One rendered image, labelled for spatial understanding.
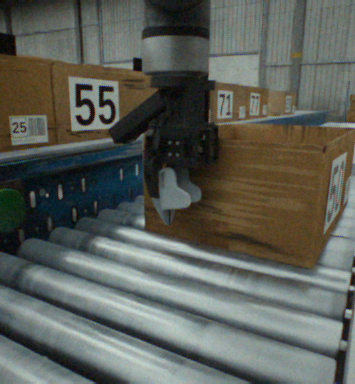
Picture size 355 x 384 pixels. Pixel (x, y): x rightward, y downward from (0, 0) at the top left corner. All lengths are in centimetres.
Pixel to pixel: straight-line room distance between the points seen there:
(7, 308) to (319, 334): 34
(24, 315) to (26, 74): 44
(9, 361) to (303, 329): 29
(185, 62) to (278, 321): 32
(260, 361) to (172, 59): 35
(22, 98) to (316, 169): 51
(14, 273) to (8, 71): 34
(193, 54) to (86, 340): 35
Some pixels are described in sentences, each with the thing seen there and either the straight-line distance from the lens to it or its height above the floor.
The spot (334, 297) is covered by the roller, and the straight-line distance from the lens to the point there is 47.
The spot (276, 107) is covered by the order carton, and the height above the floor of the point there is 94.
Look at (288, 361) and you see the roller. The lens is 36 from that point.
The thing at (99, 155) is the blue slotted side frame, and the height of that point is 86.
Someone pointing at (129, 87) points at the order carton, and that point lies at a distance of 93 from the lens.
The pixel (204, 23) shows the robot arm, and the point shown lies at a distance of 48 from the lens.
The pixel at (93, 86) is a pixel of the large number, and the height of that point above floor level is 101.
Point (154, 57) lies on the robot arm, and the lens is 47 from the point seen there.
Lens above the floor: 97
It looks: 16 degrees down
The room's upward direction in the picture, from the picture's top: straight up
